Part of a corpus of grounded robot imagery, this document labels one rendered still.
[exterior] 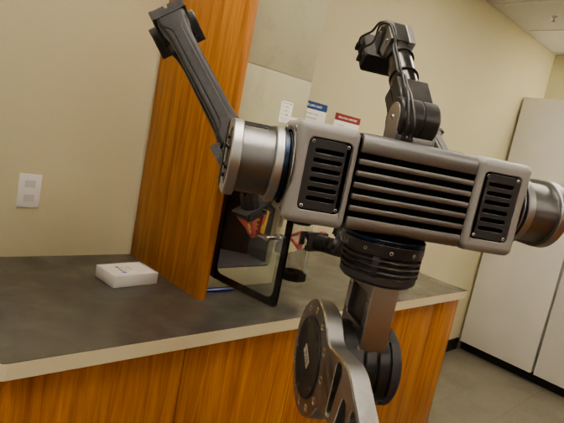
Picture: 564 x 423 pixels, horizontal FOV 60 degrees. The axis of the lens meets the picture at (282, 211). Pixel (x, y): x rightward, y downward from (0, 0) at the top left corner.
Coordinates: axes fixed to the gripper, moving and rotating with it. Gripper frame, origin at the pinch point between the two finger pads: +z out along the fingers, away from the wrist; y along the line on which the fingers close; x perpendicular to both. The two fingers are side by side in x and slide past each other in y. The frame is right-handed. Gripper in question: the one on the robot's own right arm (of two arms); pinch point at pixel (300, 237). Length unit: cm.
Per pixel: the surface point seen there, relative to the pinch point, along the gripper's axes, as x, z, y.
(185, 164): -19.7, 20.3, 39.0
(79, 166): -13, 53, 61
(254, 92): -47, 7, 25
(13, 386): 32, -13, 95
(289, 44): -66, 6, 14
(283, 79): -54, 7, 14
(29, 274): 20, 35, 79
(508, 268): 27, 27, -281
